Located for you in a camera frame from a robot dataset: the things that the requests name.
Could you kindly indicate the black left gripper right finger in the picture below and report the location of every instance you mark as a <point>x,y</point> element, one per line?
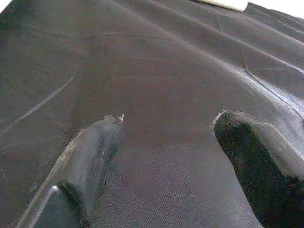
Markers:
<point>266,166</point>

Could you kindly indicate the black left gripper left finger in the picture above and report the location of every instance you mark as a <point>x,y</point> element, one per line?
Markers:
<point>78,171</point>

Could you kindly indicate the white plastic table top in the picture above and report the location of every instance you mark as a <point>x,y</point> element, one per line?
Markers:
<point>225,4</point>

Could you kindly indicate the black table cloth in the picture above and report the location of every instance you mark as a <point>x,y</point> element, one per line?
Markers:
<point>154,71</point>

